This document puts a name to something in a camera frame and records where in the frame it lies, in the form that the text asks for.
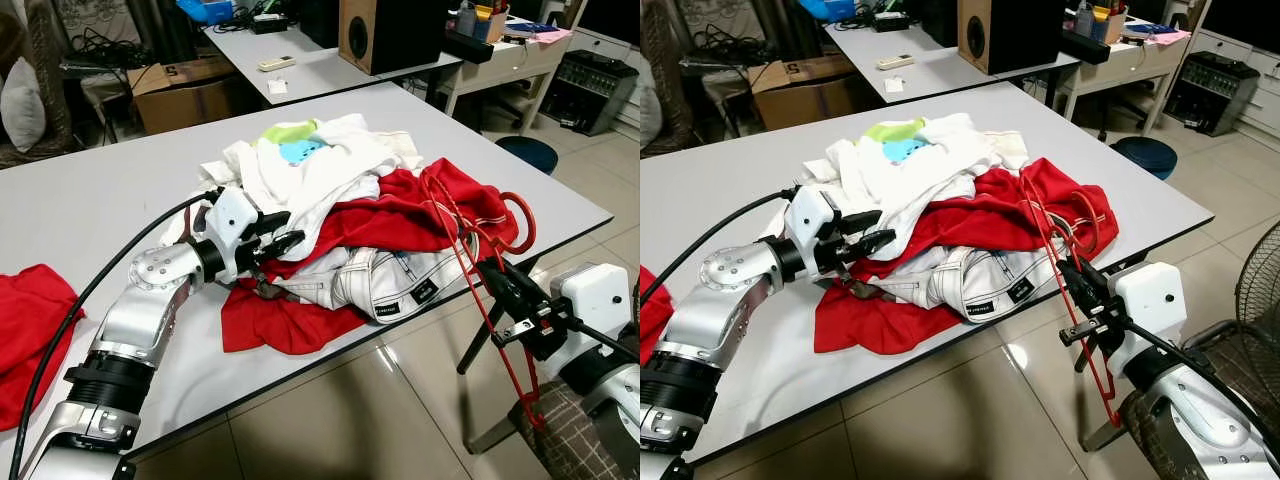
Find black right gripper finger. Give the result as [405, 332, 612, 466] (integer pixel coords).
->
[488, 258, 541, 303]
[477, 260, 521, 319]
[1060, 258, 1099, 313]
[1070, 256, 1113, 299]

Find red clothes hanger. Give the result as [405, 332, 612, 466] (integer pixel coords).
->
[420, 165, 548, 431]
[1020, 165, 1126, 426]

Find white shirt cartoon print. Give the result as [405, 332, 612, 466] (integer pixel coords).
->
[198, 113, 426, 251]
[815, 113, 1031, 249]

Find red garment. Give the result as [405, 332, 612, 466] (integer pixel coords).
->
[815, 157, 1121, 356]
[220, 157, 523, 356]

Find red cloth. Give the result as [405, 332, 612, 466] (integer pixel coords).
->
[640, 265, 673, 366]
[0, 263, 83, 433]

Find brown plaid cloth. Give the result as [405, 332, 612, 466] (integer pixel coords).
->
[1118, 392, 1201, 480]
[508, 378, 613, 480]

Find blue round stool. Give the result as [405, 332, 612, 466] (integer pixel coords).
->
[495, 135, 560, 177]
[1112, 136, 1178, 181]

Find grey table black legs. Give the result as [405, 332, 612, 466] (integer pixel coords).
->
[640, 80, 1216, 466]
[0, 80, 613, 463]

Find open cardboard box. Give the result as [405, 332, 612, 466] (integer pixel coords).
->
[748, 57, 851, 131]
[128, 57, 246, 136]

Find black floor fan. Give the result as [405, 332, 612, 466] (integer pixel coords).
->
[1235, 220, 1280, 336]

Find black audio mixer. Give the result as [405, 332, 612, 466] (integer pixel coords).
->
[1163, 52, 1261, 138]
[540, 50, 639, 138]

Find white desk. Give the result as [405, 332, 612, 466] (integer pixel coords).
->
[440, 25, 586, 126]
[1058, 25, 1201, 131]

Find grey pillow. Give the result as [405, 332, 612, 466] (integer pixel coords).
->
[640, 75, 663, 146]
[0, 57, 47, 153]

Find black wooden speaker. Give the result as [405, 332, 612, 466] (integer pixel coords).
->
[958, 0, 1064, 76]
[338, 0, 448, 76]

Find long black box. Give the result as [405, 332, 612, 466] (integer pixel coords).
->
[443, 28, 496, 64]
[1060, 28, 1113, 65]

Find brown wicker chair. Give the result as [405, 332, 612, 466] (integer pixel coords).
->
[640, 0, 693, 159]
[0, 0, 79, 169]

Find pen holder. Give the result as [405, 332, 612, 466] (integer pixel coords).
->
[1075, 0, 1129, 43]
[455, 0, 511, 43]

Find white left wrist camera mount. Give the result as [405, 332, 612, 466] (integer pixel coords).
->
[203, 187, 264, 284]
[785, 188, 846, 282]

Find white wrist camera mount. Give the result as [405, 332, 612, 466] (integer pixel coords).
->
[1110, 262, 1189, 379]
[785, 188, 846, 282]
[203, 187, 264, 284]
[548, 262, 633, 347]

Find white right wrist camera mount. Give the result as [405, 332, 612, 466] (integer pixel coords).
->
[1110, 262, 1189, 379]
[548, 262, 633, 347]

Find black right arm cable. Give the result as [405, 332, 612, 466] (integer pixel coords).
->
[570, 318, 641, 361]
[1125, 318, 1280, 446]

